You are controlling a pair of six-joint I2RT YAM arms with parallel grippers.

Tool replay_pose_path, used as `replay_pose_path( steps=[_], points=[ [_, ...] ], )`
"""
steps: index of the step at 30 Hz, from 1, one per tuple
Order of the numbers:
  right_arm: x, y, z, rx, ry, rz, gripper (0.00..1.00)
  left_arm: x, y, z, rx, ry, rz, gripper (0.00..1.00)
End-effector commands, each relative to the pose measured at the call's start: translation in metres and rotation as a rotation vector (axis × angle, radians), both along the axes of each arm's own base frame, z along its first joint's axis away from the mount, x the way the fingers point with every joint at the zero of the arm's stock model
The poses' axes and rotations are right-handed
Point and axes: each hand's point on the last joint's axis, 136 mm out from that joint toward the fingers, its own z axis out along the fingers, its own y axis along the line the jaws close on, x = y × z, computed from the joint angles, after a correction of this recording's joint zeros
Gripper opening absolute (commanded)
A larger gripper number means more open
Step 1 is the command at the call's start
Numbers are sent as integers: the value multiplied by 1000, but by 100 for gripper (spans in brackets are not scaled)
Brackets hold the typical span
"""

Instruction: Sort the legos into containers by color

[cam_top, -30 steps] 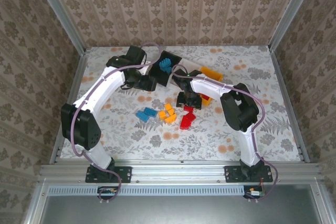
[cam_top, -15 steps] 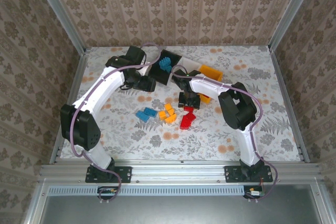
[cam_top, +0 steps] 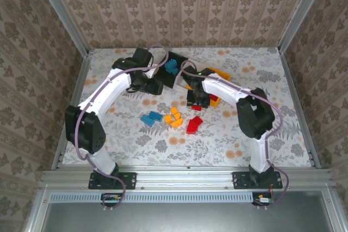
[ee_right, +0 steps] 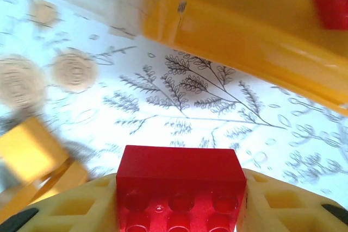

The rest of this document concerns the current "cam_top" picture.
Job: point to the orange plastic container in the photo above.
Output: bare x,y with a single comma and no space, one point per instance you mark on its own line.
221,75

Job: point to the aluminium mounting rail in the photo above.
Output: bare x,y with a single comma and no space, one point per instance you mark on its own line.
185,177

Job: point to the aluminium side rail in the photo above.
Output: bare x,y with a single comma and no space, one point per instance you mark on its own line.
295,93
81,80

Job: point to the small connector board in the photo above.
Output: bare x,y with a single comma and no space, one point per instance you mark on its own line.
262,199
111,199

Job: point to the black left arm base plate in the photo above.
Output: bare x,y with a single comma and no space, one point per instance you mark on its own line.
127,180

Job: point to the aluminium frame post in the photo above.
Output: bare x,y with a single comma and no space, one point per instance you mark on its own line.
302,12
65,17

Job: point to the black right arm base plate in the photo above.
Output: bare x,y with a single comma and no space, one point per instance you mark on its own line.
240,180

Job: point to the black plastic container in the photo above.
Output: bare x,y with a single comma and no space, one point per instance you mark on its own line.
170,80

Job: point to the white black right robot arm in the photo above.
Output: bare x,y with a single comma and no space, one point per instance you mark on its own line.
225,88

